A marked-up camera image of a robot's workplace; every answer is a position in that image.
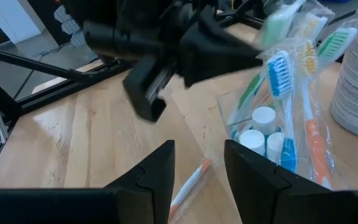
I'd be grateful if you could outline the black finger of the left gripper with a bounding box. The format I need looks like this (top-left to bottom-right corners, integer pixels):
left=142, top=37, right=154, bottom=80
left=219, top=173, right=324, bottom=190
left=178, top=6, right=262, bottom=88

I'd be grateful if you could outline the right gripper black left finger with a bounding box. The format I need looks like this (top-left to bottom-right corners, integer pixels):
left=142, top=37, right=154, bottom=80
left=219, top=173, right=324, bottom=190
left=0, top=139, right=176, bottom=224

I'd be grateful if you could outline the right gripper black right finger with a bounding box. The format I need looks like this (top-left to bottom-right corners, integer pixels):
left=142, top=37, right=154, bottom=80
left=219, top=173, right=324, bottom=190
left=224, top=139, right=358, bottom=224

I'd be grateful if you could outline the blue toothbrush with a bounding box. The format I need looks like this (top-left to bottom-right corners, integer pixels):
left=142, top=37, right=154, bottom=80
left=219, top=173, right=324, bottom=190
left=265, top=49, right=298, bottom=174

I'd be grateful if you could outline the clear bag with tubes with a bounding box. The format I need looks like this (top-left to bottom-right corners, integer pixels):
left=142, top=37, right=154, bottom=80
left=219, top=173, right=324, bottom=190
left=216, top=83, right=338, bottom=190

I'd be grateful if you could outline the white parts bin stack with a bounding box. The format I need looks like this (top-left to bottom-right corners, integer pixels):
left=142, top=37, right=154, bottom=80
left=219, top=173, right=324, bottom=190
left=53, top=4, right=90, bottom=49

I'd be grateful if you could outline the black partition panel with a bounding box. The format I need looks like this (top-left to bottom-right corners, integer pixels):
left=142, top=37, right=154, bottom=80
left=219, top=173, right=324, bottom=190
left=26, top=0, right=85, bottom=47

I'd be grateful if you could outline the white wipes canister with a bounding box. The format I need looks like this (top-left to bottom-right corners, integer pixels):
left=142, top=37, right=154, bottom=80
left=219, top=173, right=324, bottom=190
left=329, top=0, right=358, bottom=141

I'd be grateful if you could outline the black aluminium table frame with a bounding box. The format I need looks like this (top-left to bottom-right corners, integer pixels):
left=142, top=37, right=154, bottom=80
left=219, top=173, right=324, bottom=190
left=0, top=9, right=358, bottom=189

